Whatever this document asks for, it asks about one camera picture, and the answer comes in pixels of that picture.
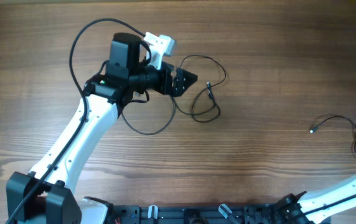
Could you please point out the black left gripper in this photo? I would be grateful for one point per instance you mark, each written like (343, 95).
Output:
(168, 81)

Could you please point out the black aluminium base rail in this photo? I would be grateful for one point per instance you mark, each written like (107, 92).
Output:
(257, 214)

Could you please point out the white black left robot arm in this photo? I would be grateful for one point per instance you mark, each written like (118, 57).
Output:
(46, 193)

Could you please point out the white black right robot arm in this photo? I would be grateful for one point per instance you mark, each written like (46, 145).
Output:
(316, 206)

